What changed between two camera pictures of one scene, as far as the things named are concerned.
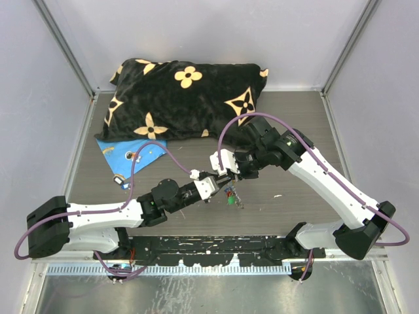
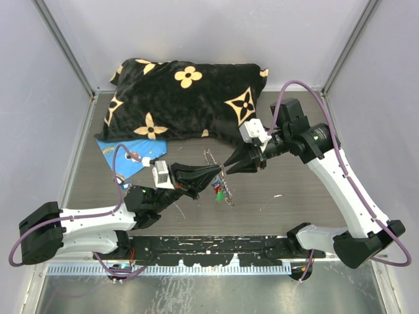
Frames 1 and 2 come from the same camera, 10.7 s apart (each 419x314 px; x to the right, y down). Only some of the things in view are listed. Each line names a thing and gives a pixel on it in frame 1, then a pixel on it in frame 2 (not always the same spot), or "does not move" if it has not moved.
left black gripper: [220, 184] to [190, 179]
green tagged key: [231, 200] to [220, 196]
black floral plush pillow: [169, 101] does not move
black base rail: [213, 250] does not move
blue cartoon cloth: [119, 154] does not move
